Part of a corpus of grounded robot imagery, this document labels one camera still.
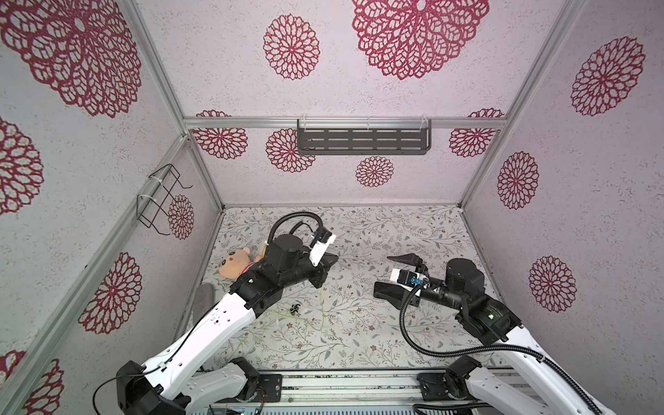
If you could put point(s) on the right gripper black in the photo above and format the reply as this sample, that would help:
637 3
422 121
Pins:
407 281

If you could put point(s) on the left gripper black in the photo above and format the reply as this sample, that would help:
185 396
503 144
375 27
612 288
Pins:
322 269

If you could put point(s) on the black smartphone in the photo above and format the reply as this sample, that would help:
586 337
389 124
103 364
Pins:
394 294

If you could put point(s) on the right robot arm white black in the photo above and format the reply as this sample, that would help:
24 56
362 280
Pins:
466 385

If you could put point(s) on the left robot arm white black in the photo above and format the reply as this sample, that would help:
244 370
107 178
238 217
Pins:
169 382

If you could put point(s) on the pink pig plush toy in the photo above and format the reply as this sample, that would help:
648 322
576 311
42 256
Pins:
237 263

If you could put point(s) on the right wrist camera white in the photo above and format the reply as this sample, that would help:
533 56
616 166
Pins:
409 279

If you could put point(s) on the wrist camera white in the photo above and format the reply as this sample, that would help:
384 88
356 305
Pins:
409 279
322 239

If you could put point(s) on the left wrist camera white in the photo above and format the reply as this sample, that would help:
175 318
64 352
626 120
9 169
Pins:
322 239

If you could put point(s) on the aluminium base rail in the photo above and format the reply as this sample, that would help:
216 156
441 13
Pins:
382 391

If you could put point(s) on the grey metal wall shelf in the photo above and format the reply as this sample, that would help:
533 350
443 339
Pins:
366 141

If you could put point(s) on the black wire wall rack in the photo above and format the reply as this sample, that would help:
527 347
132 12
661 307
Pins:
166 210

